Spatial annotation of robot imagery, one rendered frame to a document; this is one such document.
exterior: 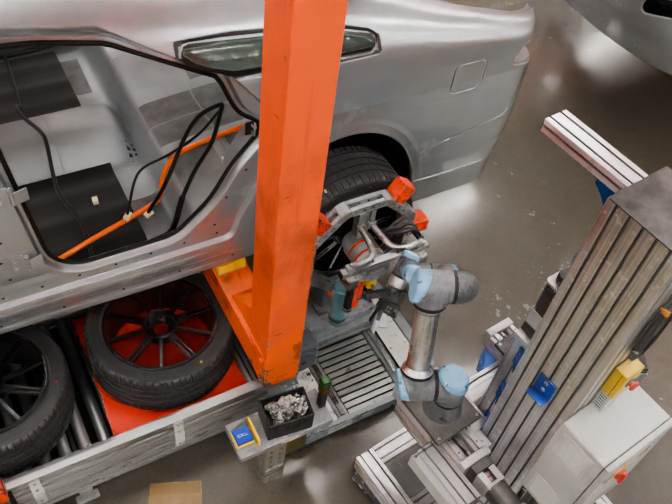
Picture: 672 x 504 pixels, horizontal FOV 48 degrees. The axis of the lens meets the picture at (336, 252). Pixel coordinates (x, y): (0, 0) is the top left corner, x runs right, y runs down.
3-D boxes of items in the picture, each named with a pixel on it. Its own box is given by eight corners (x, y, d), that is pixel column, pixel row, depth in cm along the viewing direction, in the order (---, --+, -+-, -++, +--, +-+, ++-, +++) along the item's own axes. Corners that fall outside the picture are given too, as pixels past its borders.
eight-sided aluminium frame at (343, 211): (394, 258, 370) (415, 178, 329) (401, 268, 367) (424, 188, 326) (294, 294, 349) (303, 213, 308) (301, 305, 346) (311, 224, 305)
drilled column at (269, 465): (273, 457, 359) (278, 414, 327) (283, 475, 353) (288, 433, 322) (254, 466, 355) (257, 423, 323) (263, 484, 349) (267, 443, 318)
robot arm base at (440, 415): (469, 413, 292) (475, 400, 284) (439, 432, 285) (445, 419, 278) (444, 383, 299) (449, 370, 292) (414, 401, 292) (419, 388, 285)
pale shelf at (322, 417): (314, 390, 336) (315, 387, 334) (332, 422, 327) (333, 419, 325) (224, 428, 320) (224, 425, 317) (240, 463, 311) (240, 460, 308)
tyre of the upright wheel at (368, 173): (305, 267, 385) (407, 183, 376) (327, 301, 373) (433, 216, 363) (234, 218, 330) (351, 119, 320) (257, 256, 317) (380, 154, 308)
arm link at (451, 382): (465, 409, 281) (474, 390, 271) (429, 408, 280) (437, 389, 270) (461, 380, 289) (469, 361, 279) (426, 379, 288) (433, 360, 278)
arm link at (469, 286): (492, 273, 253) (454, 258, 302) (460, 272, 252) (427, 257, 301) (489, 308, 254) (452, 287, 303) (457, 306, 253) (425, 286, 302)
